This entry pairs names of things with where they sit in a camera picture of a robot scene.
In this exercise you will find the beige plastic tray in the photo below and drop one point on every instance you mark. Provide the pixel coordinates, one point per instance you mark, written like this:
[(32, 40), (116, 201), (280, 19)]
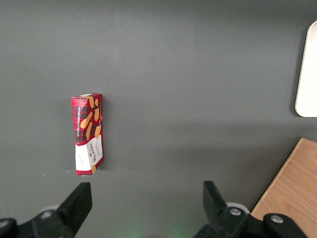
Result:
[(309, 74)]

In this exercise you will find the red tartan shortbread box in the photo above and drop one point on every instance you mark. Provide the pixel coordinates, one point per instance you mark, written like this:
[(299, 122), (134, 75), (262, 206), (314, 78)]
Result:
[(88, 134)]

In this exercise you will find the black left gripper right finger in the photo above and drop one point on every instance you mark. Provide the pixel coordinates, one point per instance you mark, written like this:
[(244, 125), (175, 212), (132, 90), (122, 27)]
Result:
[(214, 203)]

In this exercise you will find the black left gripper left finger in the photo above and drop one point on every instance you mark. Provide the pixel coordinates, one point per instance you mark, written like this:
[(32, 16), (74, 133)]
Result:
[(79, 200)]

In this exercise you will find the oak wooden cabinet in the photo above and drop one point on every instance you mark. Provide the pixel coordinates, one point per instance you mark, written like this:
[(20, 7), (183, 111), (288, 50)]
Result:
[(294, 188)]

